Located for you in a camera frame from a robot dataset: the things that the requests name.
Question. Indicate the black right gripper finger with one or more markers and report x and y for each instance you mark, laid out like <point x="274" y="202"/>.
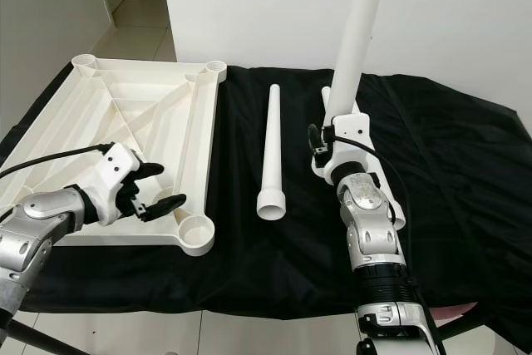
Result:
<point x="316" y="140"/>

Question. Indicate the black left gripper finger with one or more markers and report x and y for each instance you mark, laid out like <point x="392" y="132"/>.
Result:
<point x="165" y="207"/>
<point x="147" y="171"/>

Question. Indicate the white plastic table top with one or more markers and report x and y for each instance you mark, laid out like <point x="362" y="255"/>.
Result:
<point x="133" y="97"/>

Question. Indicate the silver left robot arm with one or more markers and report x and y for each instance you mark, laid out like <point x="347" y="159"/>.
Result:
<point x="41" y="214"/>

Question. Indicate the black table cloth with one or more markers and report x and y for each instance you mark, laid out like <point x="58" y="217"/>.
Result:
<point x="465" y="205"/>

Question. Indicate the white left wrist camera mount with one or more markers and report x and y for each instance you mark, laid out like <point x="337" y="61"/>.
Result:
<point x="112" y="168"/>

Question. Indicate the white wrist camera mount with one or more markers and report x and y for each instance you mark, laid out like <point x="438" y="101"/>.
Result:
<point x="353" y="126"/>
<point x="112" y="168"/>

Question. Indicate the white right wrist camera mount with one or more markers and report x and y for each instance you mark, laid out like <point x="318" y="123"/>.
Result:
<point x="353" y="126"/>

